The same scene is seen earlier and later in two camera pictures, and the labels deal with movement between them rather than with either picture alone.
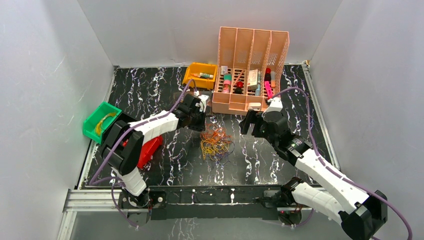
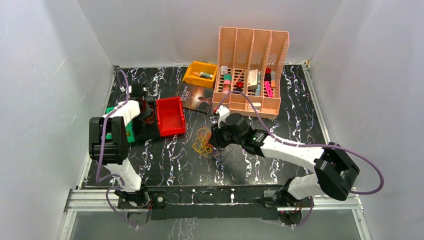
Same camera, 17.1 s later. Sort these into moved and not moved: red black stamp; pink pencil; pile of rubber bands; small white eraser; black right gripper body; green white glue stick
Moved: pile of rubber bands; black right gripper body
Not moved: green white glue stick; pink pencil; red black stamp; small white eraser
